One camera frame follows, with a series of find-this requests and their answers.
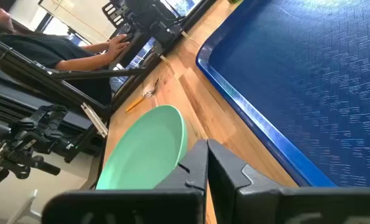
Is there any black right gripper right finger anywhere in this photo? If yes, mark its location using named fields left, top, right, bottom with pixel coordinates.
left=207, top=138, right=370, bottom=224

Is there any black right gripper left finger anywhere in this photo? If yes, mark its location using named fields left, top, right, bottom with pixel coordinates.
left=41, top=139, right=209, bottom=224

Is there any mint green round plate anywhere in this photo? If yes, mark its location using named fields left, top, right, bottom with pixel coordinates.
left=96, top=105, right=188, bottom=190

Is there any spoon with bamboo handle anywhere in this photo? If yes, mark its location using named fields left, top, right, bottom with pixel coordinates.
left=125, top=77, right=160, bottom=113

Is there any blue plastic tray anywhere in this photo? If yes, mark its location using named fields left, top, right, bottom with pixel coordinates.
left=196, top=0, right=370, bottom=188

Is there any person's hand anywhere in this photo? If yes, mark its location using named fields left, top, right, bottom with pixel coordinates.
left=105, top=33, right=131, bottom=63

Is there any person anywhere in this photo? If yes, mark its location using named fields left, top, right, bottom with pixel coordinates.
left=0, top=0, right=117, bottom=108

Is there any silver metal bracket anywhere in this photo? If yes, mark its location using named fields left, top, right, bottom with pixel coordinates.
left=80, top=102, right=109, bottom=138

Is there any white frame leg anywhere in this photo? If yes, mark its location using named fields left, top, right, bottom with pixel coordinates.
left=6, top=189, right=44, bottom=224

